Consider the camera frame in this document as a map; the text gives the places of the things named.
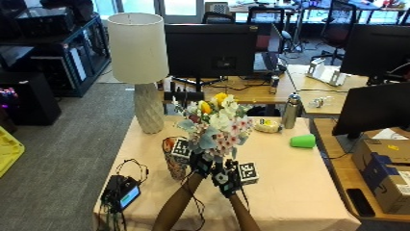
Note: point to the person's left hand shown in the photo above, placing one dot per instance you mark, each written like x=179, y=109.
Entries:
x=200, y=163

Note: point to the person's right hand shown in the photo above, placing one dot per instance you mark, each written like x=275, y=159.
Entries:
x=226, y=179

